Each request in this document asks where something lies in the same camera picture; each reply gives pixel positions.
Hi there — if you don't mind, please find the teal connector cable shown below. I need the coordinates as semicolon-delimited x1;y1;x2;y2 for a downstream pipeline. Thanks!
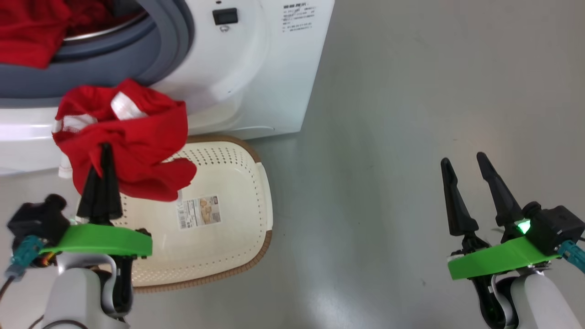
558;240;585;275
0;235;46;297

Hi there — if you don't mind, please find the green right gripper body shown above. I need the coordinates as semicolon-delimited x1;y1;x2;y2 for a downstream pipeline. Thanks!
447;219;563;329

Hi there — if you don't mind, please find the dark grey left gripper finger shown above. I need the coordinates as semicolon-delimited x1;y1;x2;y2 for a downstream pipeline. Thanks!
75;165;100;224
98;143;124;224

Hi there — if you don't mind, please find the white front-load washing machine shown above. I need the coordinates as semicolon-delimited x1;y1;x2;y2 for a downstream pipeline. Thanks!
0;0;335;176

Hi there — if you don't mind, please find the cream perforated laundry basket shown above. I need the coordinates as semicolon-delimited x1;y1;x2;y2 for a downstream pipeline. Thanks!
110;134;274;293

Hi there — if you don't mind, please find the paper label sticker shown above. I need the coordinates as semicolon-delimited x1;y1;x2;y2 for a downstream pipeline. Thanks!
176;196;222;230

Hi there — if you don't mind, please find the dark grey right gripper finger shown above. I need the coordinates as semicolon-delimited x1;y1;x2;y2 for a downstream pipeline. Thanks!
440;158;479;237
476;152;524;229

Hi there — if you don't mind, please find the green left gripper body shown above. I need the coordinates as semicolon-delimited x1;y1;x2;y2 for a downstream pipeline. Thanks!
39;223;153;317

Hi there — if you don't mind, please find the red garment with white trim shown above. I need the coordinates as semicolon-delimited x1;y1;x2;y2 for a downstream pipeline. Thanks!
52;78;198;202

